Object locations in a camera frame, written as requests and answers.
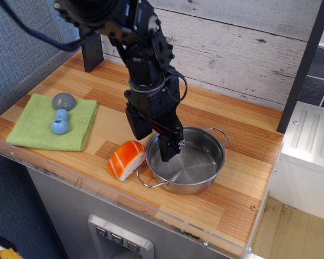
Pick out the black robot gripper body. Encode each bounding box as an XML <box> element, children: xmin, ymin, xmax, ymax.
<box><xmin>124</xmin><ymin>74</ymin><xmax>183</xmax><ymax>138</ymax></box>

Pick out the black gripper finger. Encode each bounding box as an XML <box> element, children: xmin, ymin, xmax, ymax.
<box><xmin>126</xmin><ymin>104</ymin><xmax>152</xmax><ymax>140</ymax></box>
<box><xmin>158</xmin><ymin>133</ymin><xmax>185</xmax><ymax>162</ymax></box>

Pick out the stainless steel pot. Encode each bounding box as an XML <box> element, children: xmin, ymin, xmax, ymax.
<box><xmin>136</xmin><ymin>126</ymin><xmax>230</xmax><ymax>195</ymax></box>

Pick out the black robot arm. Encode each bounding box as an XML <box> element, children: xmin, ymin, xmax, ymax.
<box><xmin>54</xmin><ymin>1</ymin><xmax>185</xmax><ymax>162</ymax></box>

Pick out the salmon nigiri sushi toy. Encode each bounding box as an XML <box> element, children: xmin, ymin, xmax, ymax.
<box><xmin>107</xmin><ymin>140</ymin><xmax>146</xmax><ymax>181</ymax></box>

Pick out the blue grey toy mushroom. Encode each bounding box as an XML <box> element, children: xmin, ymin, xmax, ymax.
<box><xmin>51</xmin><ymin>93</ymin><xmax>77</xmax><ymax>135</ymax></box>

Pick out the grey cabinet front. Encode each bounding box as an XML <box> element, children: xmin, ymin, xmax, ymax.
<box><xmin>28</xmin><ymin>169</ymin><xmax>224</xmax><ymax>258</ymax></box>

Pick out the silver button panel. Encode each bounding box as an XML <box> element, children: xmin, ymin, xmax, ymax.
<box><xmin>87</xmin><ymin>214</ymin><xmax>155</xmax><ymax>258</ymax></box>

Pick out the green cloth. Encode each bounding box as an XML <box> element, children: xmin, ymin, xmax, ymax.
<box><xmin>6</xmin><ymin>94</ymin><xmax>98</xmax><ymax>151</ymax></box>

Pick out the white appliance with ridges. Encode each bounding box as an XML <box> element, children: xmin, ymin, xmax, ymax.
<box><xmin>269</xmin><ymin>102</ymin><xmax>324</xmax><ymax>219</ymax></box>

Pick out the clear acrylic table edge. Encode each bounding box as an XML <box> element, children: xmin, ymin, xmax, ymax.
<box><xmin>0</xmin><ymin>140</ymin><xmax>253</xmax><ymax>258</ymax></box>

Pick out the orange object at corner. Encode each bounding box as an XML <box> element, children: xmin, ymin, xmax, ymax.
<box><xmin>0</xmin><ymin>246</ymin><xmax>23</xmax><ymax>259</ymax></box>

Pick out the left dark grey post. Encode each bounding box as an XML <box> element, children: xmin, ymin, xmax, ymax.
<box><xmin>82</xmin><ymin>34</ymin><xmax>104</xmax><ymax>72</ymax></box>

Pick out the dark grey post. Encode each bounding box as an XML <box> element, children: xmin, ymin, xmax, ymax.
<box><xmin>82</xmin><ymin>34</ymin><xmax>104</xmax><ymax>72</ymax></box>
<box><xmin>276</xmin><ymin>0</ymin><xmax>324</xmax><ymax>134</ymax></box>

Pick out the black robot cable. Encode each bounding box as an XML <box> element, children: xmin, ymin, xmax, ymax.
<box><xmin>0</xmin><ymin>0</ymin><xmax>98</xmax><ymax>52</ymax></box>

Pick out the right dark grey post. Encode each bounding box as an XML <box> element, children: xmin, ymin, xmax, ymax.
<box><xmin>276</xmin><ymin>0</ymin><xmax>324</xmax><ymax>134</ymax></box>

